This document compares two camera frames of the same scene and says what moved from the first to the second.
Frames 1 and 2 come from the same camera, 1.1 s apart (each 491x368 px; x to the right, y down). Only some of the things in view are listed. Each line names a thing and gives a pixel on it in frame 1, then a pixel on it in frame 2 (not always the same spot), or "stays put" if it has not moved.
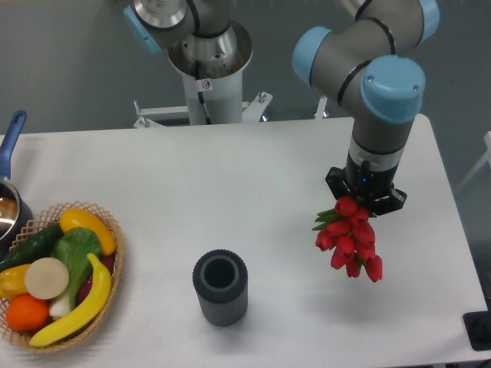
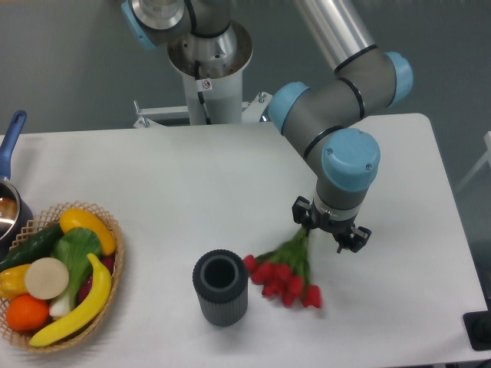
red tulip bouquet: [347, 231] to [284, 272]
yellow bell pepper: [12, 281] stays put
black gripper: [367, 182] to [346, 234]
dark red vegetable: [108, 262] stays put
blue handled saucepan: [16, 216] stays put
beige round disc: [46, 278] stays put
